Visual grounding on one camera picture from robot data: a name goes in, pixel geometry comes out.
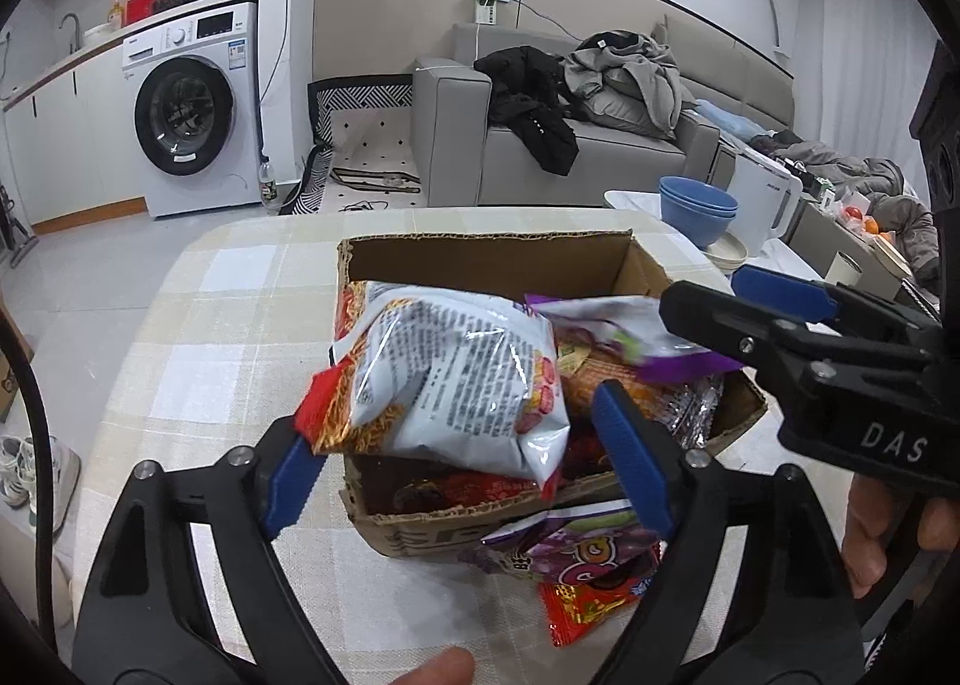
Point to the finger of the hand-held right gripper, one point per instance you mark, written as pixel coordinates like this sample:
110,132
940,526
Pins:
720,321
780,291

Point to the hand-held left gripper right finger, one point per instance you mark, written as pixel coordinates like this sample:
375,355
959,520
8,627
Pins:
634,460

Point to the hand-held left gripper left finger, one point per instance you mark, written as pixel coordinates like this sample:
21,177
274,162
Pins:
289,486

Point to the purple snack packet white back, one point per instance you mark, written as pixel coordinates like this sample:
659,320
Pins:
600,325

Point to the red cookie packet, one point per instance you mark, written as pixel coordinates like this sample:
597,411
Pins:
585,610

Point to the large white-red noodle snack packet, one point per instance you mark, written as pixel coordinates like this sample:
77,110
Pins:
450,385

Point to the brown cardboard box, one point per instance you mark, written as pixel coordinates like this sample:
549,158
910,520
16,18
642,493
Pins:
487,265

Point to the person's right hand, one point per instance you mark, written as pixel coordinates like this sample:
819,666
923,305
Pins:
874,527

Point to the person's left hand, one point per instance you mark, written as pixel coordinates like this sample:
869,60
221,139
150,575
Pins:
442,670

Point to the white marble table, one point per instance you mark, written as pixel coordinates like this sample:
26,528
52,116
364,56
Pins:
780,257

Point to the white cup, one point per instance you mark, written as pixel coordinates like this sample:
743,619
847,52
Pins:
842,271

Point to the beige coffee table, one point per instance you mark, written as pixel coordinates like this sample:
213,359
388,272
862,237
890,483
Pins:
817,235

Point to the white electric kettle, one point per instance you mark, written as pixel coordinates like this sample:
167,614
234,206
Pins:
757,198

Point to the blue bowl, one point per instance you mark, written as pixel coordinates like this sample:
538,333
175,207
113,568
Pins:
697,190
697,226

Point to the purple grape snack packet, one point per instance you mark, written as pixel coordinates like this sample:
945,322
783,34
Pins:
577,542

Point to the orange snack packet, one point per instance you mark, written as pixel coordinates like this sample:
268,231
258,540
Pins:
585,370

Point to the bag of oranges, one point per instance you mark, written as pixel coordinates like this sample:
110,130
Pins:
859,220

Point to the grey padded coat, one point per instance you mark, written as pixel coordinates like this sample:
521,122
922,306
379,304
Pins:
900,212

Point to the dark red snack packet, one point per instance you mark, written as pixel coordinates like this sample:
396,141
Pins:
450,490

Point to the checked beige tablecloth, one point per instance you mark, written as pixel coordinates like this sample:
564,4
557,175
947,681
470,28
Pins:
225,325

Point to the light blue cloth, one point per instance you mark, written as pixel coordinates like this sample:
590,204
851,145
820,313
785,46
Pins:
731,123

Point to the grey sofa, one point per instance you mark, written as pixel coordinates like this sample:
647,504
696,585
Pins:
585,175

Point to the white sneaker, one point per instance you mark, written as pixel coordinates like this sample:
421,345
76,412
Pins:
13,475
64,482

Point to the grey clothing pile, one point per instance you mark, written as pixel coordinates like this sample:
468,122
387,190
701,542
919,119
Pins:
637,85

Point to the white curtain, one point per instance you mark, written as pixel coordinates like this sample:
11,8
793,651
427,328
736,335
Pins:
862,55

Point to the black jacket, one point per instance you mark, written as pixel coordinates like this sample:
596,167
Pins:
536,123

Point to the cardboard box with print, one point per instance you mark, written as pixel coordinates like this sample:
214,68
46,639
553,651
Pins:
11,377

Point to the clear water bottle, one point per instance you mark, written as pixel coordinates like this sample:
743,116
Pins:
268,186

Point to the black-white patterned mat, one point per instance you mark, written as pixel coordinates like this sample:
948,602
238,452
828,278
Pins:
360,145

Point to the white washing machine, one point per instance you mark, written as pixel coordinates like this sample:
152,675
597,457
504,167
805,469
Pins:
195,130

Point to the stick vacuum cleaner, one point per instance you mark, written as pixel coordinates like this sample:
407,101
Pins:
15,227

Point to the white lower kitchen cabinets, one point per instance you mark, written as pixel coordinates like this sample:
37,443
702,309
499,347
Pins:
75,145

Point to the white pot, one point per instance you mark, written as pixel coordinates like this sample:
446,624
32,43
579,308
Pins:
97,34

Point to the red box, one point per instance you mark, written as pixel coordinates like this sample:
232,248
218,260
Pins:
146,9

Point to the yellow soap bottle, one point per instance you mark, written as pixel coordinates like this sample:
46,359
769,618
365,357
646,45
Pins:
115,14

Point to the black kitchen faucet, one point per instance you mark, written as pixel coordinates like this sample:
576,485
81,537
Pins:
73,24

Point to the wall socket with charger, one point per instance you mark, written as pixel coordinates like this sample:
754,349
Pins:
487,6

